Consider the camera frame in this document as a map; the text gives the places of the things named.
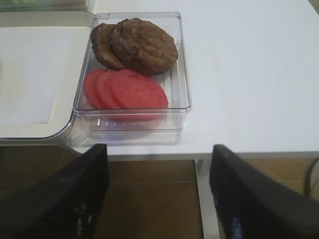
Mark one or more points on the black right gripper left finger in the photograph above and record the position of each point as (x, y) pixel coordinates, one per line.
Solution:
(66, 205)

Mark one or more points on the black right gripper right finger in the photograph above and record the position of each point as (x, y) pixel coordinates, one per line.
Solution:
(250, 205)

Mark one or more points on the clear lettuce and cheese container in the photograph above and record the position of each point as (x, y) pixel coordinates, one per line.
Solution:
(47, 5)

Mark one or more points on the white table leg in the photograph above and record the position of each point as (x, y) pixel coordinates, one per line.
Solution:
(207, 208)

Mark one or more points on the middle red tomato slice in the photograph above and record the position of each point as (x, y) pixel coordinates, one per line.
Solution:
(103, 91)

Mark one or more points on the red tomato slice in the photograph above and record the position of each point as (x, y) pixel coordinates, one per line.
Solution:
(89, 88)
(103, 91)
(132, 90)

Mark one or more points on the front red tomato slice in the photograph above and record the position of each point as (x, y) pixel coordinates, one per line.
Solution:
(132, 90)

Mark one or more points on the rear red tomato slice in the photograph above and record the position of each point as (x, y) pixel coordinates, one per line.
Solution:
(89, 88)

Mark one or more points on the clear patty and tomato container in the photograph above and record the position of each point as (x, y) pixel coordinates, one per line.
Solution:
(133, 127)

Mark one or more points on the white serving tray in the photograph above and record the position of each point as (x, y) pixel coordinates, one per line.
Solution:
(41, 59)

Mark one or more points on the rear brown meat patty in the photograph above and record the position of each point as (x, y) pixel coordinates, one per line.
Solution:
(103, 46)

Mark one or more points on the brown meat patty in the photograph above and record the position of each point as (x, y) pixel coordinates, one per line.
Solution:
(103, 46)
(142, 46)

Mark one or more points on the front brown meat patty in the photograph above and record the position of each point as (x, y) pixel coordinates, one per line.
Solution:
(142, 46)

